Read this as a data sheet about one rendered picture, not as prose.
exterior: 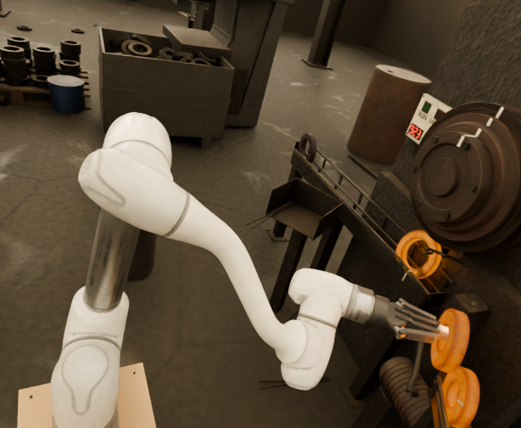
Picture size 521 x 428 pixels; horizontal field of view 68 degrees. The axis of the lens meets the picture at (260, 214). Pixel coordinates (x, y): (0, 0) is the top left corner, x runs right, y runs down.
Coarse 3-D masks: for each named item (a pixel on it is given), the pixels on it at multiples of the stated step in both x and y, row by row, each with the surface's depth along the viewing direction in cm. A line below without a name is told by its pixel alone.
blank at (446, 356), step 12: (444, 312) 101; (456, 312) 94; (444, 324) 98; (456, 324) 91; (468, 324) 91; (456, 336) 90; (468, 336) 89; (432, 348) 101; (444, 348) 93; (456, 348) 89; (432, 360) 99; (444, 360) 91; (456, 360) 89
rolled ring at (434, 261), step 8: (416, 232) 149; (424, 232) 146; (408, 240) 151; (416, 240) 151; (424, 240) 145; (432, 240) 142; (400, 248) 153; (408, 248) 154; (432, 248) 142; (440, 248) 142; (400, 256) 152; (432, 256) 141; (440, 256) 141; (408, 264) 151; (424, 264) 142; (432, 264) 140; (416, 272) 145; (424, 272) 142; (432, 272) 142
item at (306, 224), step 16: (272, 192) 173; (288, 192) 186; (304, 192) 186; (320, 192) 181; (272, 208) 181; (288, 208) 186; (304, 208) 189; (320, 208) 184; (336, 208) 171; (288, 224) 174; (304, 224) 176; (320, 224) 164; (304, 240) 183; (288, 256) 189; (288, 272) 192; (288, 288) 202; (272, 304) 207; (288, 304) 215; (288, 320) 206
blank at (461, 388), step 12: (456, 372) 106; (468, 372) 102; (444, 384) 110; (456, 384) 106; (468, 384) 99; (456, 396) 107; (468, 396) 97; (456, 408) 100; (468, 408) 96; (456, 420) 98; (468, 420) 97
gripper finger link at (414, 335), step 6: (402, 330) 92; (408, 330) 93; (414, 330) 93; (420, 330) 94; (396, 336) 93; (408, 336) 93; (414, 336) 93; (420, 336) 93; (426, 336) 93; (432, 336) 93; (432, 342) 94
